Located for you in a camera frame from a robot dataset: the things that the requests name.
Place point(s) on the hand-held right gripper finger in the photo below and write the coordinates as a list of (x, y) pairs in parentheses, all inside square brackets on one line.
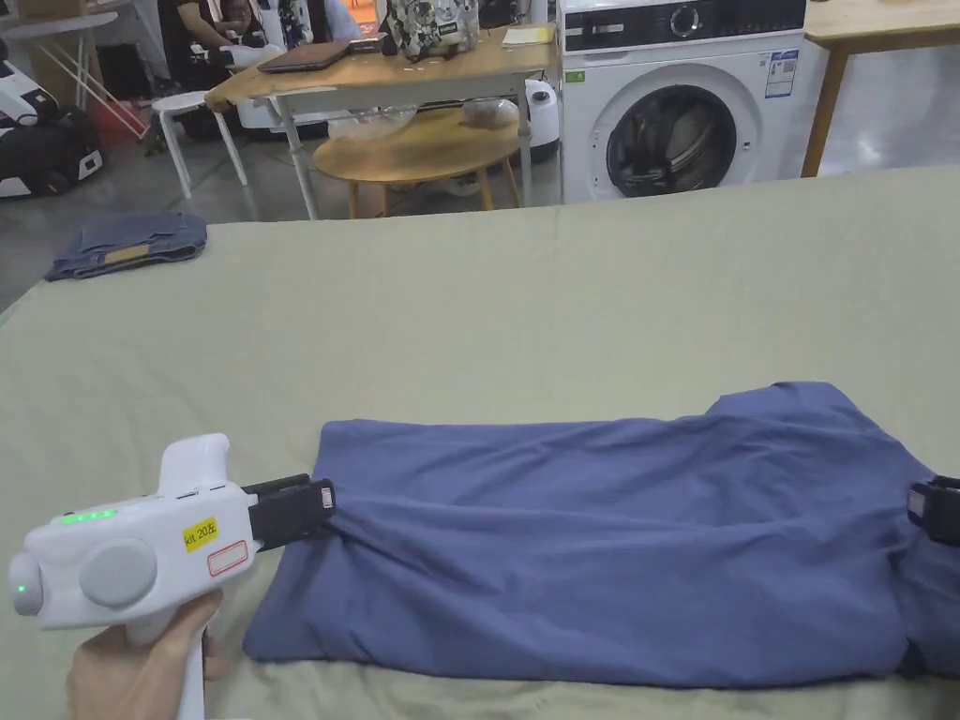
[(941, 514)]

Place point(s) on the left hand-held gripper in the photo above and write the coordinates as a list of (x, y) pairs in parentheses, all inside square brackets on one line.
[(112, 547)]

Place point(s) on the blue shirt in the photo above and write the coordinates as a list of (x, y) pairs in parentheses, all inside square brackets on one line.
[(585, 547)]

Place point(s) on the person's left hand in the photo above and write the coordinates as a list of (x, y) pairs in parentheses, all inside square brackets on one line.
[(124, 675)]

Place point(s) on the bed with pale green sheet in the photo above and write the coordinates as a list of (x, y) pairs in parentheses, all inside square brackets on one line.
[(480, 315)]

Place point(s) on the folded blue jeans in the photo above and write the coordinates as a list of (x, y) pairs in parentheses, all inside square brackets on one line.
[(131, 244)]

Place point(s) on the white and black robot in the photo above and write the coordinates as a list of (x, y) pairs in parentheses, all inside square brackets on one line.
[(41, 142)]

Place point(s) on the group of people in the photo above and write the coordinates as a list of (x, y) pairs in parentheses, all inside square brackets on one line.
[(191, 34)]

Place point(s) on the white washing machine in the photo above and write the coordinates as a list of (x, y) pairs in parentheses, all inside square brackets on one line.
[(675, 97)]

